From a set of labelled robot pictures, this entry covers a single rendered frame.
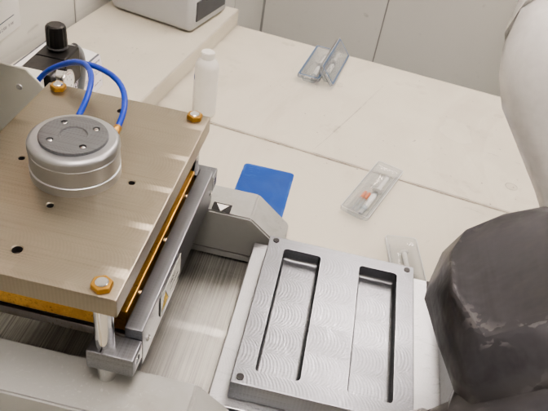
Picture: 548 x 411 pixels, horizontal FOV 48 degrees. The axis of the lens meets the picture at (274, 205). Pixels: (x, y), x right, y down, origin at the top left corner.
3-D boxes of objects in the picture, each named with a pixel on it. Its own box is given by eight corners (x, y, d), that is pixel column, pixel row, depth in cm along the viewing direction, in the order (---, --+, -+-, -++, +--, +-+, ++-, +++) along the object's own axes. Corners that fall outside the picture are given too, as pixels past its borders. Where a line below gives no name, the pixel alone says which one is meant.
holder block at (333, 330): (227, 397, 56) (229, 380, 54) (267, 250, 72) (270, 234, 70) (406, 439, 55) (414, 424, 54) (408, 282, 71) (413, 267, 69)
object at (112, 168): (-160, 307, 52) (-215, 187, 44) (21, 121, 76) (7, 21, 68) (118, 374, 51) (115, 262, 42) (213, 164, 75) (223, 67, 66)
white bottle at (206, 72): (219, 115, 134) (225, 54, 125) (201, 121, 131) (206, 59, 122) (205, 104, 136) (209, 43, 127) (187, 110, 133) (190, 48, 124)
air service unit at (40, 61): (15, 163, 77) (-3, 54, 67) (65, 106, 88) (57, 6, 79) (55, 172, 77) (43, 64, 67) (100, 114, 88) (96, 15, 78)
